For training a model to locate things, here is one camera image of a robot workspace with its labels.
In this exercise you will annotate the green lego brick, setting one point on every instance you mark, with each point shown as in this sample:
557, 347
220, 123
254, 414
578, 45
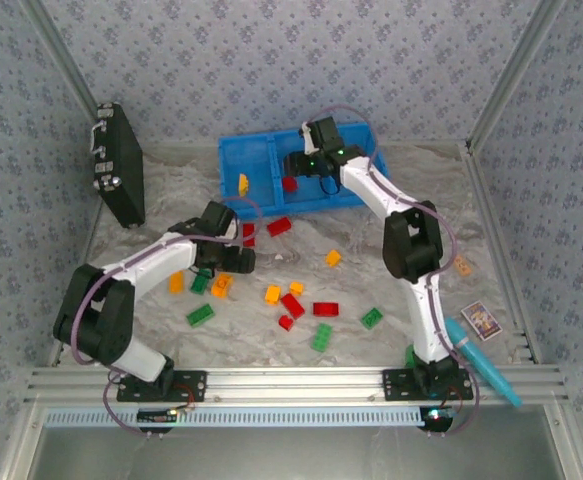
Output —
409, 357
201, 315
322, 337
372, 317
198, 286

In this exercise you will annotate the small yellow lego brick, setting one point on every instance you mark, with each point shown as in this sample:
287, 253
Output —
296, 288

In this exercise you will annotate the small red lego brick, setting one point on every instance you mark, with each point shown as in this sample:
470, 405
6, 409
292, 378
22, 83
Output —
286, 323

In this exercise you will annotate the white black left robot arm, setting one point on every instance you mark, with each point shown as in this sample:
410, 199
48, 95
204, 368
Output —
146, 260

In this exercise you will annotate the blue three-compartment plastic bin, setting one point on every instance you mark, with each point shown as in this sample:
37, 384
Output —
256, 160

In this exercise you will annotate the black hard case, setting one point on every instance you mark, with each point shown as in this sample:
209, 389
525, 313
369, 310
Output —
123, 170

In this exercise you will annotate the left controller circuit board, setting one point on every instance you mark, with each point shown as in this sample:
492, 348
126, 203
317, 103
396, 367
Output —
158, 416

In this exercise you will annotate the controller circuit board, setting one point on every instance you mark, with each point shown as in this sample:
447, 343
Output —
436, 419
158, 416

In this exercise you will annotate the small orange tag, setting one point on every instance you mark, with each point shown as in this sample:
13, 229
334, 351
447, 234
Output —
461, 265

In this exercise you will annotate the grey metal panel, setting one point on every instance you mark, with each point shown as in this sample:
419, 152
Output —
291, 455

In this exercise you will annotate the small purple picture card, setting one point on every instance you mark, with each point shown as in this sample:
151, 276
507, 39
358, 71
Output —
481, 320

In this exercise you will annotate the right controller circuit board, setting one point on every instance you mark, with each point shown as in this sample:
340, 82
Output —
436, 419

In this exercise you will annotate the teal marker pen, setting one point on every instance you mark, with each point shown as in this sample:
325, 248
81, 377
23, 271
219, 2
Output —
476, 355

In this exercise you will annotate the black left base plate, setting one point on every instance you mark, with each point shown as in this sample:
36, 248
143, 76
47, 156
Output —
191, 385

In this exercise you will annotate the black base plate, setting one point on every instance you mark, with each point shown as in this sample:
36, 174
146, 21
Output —
396, 382
191, 385

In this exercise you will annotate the aluminium mounting rail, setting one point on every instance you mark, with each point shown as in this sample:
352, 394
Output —
296, 385

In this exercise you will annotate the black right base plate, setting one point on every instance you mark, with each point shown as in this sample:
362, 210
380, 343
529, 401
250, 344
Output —
396, 382

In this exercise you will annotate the aluminium right side rail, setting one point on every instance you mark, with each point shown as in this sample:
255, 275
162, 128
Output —
498, 250

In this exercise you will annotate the aluminium right frame post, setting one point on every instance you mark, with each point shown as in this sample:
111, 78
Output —
523, 50

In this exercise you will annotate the aluminium frame post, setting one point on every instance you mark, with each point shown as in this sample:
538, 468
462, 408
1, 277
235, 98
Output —
62, 50
523, 50

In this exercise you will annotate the aluminium left frame post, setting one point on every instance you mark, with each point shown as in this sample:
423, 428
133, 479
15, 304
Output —
62, 50

